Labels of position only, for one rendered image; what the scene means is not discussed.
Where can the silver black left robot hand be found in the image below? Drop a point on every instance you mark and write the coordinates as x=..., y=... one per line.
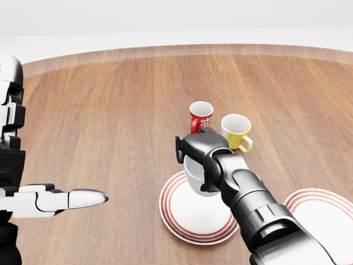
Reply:
x=52, y=199

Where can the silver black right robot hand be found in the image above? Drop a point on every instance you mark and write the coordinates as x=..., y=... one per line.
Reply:
x=205, y=143

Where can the white mug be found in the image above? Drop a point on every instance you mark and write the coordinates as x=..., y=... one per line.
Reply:
x=194, y=175

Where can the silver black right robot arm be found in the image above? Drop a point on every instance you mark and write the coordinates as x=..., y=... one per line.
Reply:
x=256, y=204

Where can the red patterned mug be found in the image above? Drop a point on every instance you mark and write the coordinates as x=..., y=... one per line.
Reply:
x=200, y=118

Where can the yellow mug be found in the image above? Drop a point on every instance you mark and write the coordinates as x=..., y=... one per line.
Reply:
x=234, y=132

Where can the white plate with red rings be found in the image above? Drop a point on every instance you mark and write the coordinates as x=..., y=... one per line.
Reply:
x=198, y=218
x=325, y=212

